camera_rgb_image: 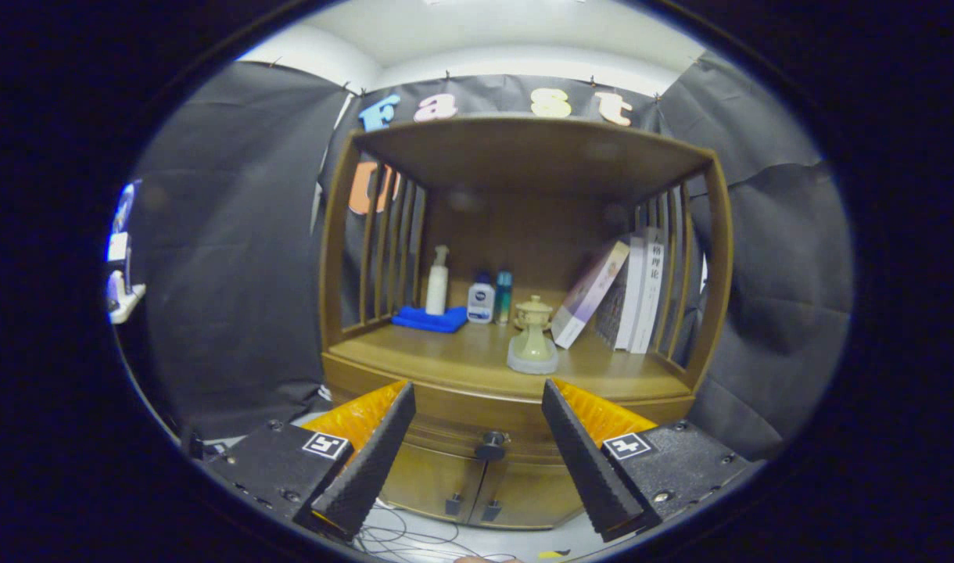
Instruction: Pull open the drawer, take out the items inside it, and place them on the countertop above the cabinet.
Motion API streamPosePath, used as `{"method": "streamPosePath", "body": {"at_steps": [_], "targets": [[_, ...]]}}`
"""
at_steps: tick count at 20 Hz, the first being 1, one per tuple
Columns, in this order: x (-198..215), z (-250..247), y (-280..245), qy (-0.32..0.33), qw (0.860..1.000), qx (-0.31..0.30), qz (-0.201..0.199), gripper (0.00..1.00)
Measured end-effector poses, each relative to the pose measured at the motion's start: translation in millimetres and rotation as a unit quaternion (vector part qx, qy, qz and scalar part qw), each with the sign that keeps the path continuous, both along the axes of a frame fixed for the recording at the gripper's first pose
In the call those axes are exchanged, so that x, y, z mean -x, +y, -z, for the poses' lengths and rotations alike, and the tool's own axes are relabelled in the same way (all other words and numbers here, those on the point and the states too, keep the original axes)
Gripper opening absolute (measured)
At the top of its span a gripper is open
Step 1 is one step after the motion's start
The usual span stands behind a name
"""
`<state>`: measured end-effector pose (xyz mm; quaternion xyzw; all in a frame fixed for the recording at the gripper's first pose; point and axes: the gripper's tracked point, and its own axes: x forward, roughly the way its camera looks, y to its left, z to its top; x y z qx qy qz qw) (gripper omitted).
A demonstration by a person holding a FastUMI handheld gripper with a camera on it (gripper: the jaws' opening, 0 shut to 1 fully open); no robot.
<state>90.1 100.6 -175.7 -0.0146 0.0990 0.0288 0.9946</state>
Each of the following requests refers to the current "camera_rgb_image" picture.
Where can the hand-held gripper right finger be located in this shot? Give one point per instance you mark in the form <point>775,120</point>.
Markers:
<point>590,469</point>

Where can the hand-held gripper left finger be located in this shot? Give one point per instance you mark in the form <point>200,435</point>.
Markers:
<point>364,469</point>

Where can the pale green grey-based holder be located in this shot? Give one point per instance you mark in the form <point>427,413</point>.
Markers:
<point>533,353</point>

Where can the wooden cabinet door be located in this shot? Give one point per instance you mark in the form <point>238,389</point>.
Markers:
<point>430,486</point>
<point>524,494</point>

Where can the wooden countertop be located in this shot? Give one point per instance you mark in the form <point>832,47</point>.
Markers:
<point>461,360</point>

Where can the white stand with items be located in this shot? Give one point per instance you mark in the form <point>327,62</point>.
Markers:
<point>121,293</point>

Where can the brown wooden cabinet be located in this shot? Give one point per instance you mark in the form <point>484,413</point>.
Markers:
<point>539,156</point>

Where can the blue folded cloth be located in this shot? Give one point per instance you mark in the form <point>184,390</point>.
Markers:
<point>430,319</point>

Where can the beige lidded tea cup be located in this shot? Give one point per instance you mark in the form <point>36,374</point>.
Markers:
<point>533,310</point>

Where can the patterned cover book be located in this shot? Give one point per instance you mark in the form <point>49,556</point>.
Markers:
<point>622,301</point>

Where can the black box on floor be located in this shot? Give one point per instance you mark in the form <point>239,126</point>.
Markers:
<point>194,446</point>

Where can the purple cover book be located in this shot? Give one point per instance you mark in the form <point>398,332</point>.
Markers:
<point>590,293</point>

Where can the teal slim bottle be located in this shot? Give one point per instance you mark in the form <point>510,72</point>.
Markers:
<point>503,301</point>

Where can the white book black characters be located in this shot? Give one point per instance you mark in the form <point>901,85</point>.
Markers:
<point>650,289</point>

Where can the white pump bottle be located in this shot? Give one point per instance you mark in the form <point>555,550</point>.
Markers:
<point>437,291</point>

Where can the white lotion bottle blue cap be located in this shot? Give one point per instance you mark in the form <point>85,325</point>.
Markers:
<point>481,303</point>

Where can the black backdrop cloth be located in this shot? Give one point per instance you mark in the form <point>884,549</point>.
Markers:
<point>227,274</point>

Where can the bright screen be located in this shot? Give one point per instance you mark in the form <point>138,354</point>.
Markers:
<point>123,207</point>

